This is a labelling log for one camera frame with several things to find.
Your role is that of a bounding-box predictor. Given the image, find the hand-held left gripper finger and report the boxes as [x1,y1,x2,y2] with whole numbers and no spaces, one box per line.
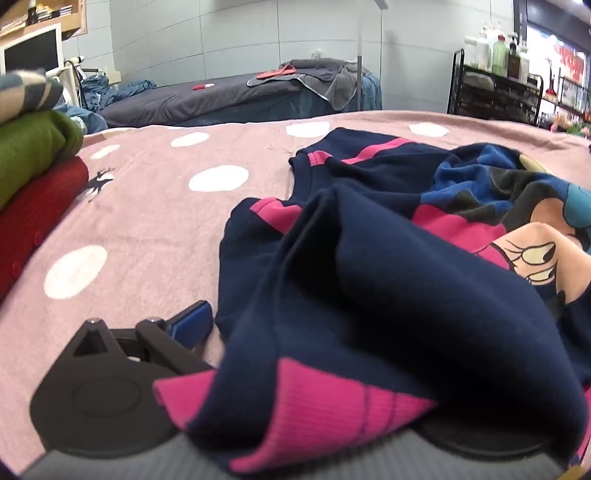
[73,300,218,376]

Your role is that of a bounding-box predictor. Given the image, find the navy cartoon print sweater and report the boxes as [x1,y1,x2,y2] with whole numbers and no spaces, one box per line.
[154,127,591,476]

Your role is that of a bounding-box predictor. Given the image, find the pink polka dot blanket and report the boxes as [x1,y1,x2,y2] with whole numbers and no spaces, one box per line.
[0,110,591,480]

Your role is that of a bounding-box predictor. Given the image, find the red folded knit garment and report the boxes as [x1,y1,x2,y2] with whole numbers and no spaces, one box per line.
[0,157,89,301]

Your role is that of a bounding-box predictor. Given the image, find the massage bed with grey sheet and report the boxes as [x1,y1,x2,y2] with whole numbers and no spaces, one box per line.
[97,59,383,127]

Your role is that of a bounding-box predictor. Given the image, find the light blue crumpled cloth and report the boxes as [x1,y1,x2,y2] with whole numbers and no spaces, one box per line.
[53,104,109,134]

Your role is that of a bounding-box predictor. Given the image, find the green folded knit garment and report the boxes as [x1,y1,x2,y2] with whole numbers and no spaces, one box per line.
[0,111,85,208]

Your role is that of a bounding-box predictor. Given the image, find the blue cloth pile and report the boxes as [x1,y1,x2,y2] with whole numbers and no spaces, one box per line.
[81,76,157,112]

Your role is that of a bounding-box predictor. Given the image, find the red flat item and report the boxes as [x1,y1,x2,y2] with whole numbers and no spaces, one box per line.
[255,65,297,80]

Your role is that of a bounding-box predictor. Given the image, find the grey towel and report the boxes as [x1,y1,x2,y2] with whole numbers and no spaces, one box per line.
[247,59,365,112]

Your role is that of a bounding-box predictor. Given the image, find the blue cream striped folded garment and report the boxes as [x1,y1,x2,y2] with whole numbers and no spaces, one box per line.
[0,69,64,124]

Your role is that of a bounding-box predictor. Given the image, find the white framed monitor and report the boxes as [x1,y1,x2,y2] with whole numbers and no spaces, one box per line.
[2,23,63,75]

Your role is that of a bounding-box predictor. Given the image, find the wooden shelf cabinet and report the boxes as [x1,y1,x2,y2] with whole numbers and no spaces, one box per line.
[0,0,88,44]

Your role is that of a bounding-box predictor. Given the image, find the black trolley rack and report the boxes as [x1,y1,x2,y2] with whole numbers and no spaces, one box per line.
[447,48,546,127]

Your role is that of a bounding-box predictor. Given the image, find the white bottle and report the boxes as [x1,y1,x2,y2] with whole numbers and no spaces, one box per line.
[464,21,491,71]

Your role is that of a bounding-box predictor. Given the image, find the green bottle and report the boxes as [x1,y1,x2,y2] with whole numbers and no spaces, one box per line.
[492,34,509,77]

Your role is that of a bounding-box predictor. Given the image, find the dark bottle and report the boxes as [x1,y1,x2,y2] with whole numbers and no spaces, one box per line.
[507,34,522,79]

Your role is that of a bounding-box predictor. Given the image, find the display shelf with goods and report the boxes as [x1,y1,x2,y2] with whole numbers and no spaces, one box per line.
[540,69,591,136]

